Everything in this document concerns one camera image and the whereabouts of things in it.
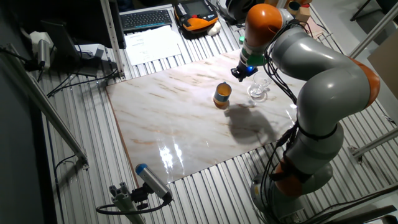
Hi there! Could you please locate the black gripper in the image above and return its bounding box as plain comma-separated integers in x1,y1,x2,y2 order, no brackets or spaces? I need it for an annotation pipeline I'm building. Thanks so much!
230,62,260,83

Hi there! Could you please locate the clear glass mug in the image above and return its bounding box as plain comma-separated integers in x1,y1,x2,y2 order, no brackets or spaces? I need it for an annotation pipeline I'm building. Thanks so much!
247,73,272,99

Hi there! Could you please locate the teal and tan cup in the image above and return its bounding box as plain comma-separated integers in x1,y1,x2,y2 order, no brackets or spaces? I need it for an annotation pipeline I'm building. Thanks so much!
213,82,233,110

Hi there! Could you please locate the dark teal cup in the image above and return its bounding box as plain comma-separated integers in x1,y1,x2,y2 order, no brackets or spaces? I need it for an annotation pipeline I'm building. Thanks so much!
287,1,302,16

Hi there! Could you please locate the white round ball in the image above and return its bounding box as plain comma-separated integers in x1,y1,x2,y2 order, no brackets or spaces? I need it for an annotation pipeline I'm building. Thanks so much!
206,21,222,37

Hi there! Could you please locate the large black round device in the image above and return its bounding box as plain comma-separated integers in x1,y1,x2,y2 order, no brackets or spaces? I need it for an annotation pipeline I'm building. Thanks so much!
216,0,254,26

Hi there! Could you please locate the orange and black teach pendant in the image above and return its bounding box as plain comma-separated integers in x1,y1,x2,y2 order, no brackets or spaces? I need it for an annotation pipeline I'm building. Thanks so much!
174,0,219,32

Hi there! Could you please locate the white marble pattern board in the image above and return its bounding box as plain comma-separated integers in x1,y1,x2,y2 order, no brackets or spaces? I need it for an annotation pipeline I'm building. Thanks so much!
105,48,308,184

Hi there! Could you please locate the cardboard box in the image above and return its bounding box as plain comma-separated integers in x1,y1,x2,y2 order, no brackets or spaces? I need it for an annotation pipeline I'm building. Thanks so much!
297,4,312,22

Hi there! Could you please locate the white printed paper sheet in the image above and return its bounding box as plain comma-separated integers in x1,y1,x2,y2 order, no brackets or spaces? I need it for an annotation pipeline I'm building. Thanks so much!
124,25,183,67

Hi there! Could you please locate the black keyboard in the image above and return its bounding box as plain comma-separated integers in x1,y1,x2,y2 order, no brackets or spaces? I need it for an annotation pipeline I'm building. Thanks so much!
119,9,174,32

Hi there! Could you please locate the black computer monitor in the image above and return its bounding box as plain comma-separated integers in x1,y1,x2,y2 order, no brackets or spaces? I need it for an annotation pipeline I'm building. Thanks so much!
40,0,127,50

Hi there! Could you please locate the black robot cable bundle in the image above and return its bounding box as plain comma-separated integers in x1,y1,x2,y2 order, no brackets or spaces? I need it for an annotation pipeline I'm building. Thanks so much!
260,19,312,223

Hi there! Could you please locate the silver camera with blue cap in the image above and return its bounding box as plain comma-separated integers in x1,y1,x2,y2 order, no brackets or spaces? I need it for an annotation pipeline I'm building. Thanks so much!
135,163,174,203

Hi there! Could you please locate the aluminium frame bar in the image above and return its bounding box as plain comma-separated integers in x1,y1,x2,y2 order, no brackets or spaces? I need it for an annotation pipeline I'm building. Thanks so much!
347,127,398,164
349,1,398,59

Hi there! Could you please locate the black table cable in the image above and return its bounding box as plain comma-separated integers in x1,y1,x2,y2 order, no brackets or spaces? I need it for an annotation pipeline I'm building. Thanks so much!
46,68,119,98

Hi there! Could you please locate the aluminium camera mount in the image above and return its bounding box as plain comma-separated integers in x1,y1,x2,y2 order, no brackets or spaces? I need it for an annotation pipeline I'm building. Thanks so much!
108,182,147,224

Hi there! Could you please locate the black camera cable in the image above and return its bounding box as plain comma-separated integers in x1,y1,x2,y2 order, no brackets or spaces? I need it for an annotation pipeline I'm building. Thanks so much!
95,198,172,216

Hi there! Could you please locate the dark frame beam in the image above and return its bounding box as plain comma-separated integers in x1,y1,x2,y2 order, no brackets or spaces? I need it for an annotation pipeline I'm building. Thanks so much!
298,183,398,224

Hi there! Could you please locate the long aluminium frame beam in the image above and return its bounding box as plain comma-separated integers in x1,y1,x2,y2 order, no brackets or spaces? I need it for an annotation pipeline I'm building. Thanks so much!
0,43,90,170

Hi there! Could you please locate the white and silver camera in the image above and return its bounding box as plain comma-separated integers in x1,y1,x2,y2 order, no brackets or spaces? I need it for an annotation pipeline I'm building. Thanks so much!
29,30,54,71

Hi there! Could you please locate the thin black floor cable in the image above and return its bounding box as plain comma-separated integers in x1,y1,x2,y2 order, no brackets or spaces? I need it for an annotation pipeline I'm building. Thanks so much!
53,154,77,224

